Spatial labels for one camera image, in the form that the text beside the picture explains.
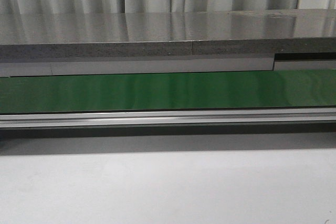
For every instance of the green conveyor belt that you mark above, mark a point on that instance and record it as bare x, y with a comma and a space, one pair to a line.
168, 91

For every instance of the aluminium conveyor side rail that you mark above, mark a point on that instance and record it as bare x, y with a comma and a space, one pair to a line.
25, 121

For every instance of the grey stone slab bench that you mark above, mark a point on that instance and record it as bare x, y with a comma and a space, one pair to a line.
76, 44

